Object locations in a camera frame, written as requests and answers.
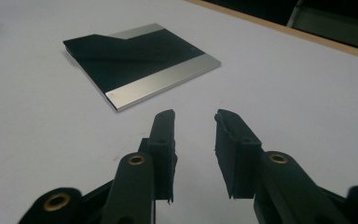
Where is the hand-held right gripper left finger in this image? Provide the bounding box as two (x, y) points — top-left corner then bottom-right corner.
(101, 109), (178, 224)

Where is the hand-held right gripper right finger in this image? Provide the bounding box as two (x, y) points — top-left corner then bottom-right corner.
(213, 108), (351, 224)

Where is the black T-shaped block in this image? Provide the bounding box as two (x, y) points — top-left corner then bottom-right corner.
(62, 22), (222, 113)

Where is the white table cover sheet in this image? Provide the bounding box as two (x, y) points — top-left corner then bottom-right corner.
(0, 0), (358, 224)

